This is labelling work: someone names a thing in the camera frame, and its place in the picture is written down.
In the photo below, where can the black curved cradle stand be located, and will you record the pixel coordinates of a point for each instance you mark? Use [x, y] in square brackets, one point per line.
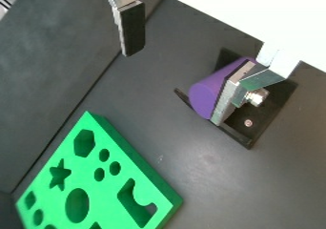
[249, 120]

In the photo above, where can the green foam shape board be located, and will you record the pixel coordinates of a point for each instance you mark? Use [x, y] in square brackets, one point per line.
[97, 185]

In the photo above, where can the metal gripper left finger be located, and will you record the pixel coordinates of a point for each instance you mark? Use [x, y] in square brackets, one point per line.
[130, 19]

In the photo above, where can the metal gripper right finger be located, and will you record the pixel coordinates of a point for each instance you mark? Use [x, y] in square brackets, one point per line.
[246, 82]

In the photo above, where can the purple cylinder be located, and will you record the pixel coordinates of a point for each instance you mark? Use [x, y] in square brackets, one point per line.
[204, 92]

